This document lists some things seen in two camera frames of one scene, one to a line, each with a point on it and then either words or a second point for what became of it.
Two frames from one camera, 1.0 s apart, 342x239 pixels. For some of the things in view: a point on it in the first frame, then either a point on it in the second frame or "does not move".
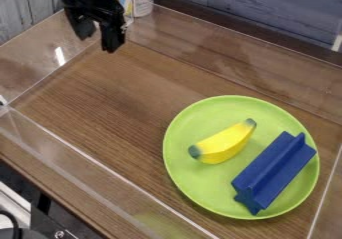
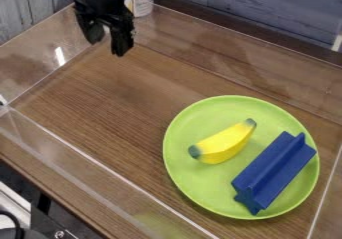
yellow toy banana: (225, 145) does not move
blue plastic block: (272, 170) does not move
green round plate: (205, 182) does not move
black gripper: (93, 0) -> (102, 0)
